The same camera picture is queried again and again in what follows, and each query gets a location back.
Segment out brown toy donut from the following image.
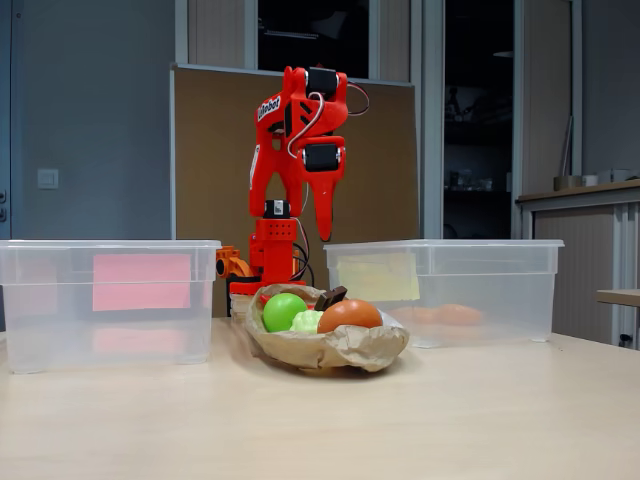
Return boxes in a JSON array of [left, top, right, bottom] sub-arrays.
[[316, 298, 384, 335]]

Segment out green toy apple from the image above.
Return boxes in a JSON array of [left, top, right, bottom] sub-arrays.
[[262, 292, 309, 334]]

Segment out light green toy lettuce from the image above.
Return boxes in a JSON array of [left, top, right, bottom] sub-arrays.
[[289, 309, 325, 335]]

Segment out orange toy waffle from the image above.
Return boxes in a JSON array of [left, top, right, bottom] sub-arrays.
[[387, 305, 442, 326]]

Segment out yellow-green sticky note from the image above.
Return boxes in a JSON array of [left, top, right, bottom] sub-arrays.
[[336, 252, 421, 302]]

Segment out clear plastic bin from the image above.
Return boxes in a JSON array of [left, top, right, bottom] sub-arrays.
[[0, 238, 223, 375], [323, 238, 565, 350]]

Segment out pink sticky note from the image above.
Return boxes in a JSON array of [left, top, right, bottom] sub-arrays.
[[92, 253, 193, 312]]

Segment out brown toy chocolate bar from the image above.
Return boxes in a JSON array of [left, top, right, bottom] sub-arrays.
[[314, 285, 349, 312]]

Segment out brown cork board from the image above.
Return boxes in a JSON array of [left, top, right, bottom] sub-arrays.
[[169, 63, 420, 317]]

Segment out orange printed clamp part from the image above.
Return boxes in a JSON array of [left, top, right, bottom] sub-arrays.
[[215, 245, 255, 281]]

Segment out wooden base block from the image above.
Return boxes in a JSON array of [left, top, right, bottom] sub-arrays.
[[228, 292, 259, 318]]

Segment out crumpled brown paper bag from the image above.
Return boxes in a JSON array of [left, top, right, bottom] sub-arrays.
[[244, 283, 411, 374]]

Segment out grey roller-door cabinet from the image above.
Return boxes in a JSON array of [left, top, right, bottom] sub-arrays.
[[516, 179, 640, 349]]

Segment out white cups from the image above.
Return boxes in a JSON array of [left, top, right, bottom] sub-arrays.
[[582, 168, 640, 187]]

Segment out beige side table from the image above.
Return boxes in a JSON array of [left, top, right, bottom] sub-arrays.
[[594, 288, 640, 308]]

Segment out black base cable bundle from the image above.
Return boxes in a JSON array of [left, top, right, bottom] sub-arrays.
[[292, 219, 316, 285]]

